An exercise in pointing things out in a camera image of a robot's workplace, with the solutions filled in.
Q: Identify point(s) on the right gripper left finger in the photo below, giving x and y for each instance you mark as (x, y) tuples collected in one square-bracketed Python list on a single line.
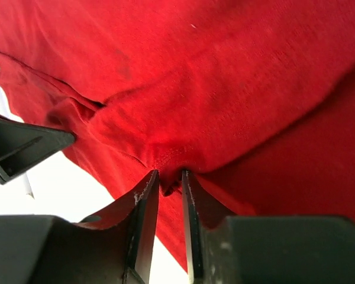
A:
[(113, 245)]

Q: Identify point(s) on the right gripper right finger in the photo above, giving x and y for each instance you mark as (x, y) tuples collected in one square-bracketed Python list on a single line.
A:
[(222, 247)]

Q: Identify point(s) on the red t-shirt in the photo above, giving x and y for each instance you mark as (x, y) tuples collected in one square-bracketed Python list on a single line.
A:
[(255, 97)]

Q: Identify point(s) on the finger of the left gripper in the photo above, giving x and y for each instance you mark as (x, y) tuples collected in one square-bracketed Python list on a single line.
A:
[(23, 146)]

